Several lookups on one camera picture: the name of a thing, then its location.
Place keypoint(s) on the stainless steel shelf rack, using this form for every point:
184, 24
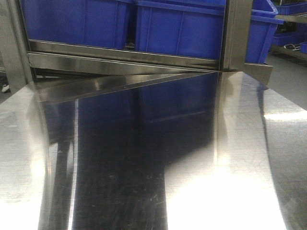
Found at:
23, 58

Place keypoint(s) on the blue plastic bin right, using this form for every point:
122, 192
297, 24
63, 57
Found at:
192, 29

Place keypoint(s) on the blue plastic bin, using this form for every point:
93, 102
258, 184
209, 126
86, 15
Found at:
192, 29
101, 23

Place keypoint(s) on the blue plastic bin left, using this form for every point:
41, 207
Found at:
101, 23

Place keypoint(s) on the blue bin far right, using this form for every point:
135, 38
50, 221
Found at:
263, 26

